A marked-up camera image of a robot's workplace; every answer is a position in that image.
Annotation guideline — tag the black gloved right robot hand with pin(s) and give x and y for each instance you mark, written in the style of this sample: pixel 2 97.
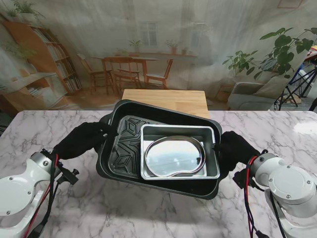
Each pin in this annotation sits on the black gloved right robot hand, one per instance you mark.
pixel 235 148

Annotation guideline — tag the wooden top metal frame shelf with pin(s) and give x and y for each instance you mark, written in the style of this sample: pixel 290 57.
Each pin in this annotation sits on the wooden top metal frame shelf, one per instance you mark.
pixel 171 99

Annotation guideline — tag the black tripod stand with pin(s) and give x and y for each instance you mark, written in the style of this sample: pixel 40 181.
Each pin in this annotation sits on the black tripod stand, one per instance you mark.
pixel 288 91

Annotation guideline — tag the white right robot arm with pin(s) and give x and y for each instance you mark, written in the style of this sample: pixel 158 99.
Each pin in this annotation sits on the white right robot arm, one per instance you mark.
pixel 289 183

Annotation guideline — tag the oval stainless steel plate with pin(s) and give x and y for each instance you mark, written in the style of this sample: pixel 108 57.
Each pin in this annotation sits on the oval stainless steel plate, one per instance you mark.
pixel 173 158

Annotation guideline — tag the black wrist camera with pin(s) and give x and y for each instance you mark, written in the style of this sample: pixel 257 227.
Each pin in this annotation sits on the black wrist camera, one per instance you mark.
pixel 69 176
pixel 241 178

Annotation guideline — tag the black patterned baking tray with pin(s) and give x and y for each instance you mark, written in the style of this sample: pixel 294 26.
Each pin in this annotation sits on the black patterned baking tray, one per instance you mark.
pixel 128 138

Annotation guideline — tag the red yellow helmet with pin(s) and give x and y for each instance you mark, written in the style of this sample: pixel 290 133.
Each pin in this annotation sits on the red yellow helmet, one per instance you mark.
pixel 313 49

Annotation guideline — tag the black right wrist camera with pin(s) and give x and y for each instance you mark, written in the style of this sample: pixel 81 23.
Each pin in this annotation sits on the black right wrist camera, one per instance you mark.
pixel 241 178

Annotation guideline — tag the printed room scene backdrop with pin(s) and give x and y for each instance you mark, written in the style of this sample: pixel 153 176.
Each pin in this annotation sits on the printed room scene backdrop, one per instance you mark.
pixel 173 24

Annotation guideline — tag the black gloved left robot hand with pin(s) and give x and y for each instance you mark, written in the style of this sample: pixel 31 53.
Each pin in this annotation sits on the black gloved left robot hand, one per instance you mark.
pixel 81 141

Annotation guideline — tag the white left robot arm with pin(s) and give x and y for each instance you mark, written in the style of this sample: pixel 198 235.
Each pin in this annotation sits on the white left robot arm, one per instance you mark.
pixel 19 186

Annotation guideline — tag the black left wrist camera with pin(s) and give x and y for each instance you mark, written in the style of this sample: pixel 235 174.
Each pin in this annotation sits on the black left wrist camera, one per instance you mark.
pixel 69 176

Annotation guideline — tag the silver rectangular baking tin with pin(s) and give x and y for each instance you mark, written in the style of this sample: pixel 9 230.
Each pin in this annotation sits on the silver rectangular baking tin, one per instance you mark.
pixel 213 171

